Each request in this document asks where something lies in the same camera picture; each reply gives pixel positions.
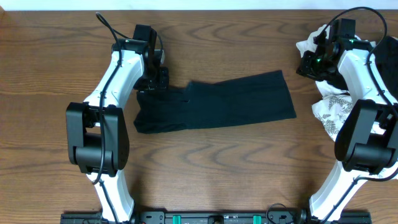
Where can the black t-shirt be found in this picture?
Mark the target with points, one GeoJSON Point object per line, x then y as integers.
{"type": "Point", "coordinates": [248, 100]}

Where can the black garment in pile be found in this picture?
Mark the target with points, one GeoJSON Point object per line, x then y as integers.
{"type": "Point", "coordinates": [386, 62]}

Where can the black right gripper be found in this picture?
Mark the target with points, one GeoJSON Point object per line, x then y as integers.
{"type": "Point", "coordinates": [305, 70]}

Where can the white fern-print cloth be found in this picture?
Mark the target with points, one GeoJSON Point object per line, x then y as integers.
{"type": "Point", "coordinates": [332, 115]}

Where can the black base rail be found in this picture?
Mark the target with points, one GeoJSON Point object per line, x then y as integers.
{"type": "Point", "coordinates": [273, 216]}

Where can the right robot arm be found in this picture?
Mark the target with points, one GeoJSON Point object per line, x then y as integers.
{"type": "Point", "coordinates": [328, 202]}

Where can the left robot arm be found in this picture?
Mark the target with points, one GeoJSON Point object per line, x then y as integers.
{"type": "Point", "coordinates": [98, 141]}

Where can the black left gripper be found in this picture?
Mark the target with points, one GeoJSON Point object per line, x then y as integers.
{"type": "Point", "coordinates": [161, 84]}

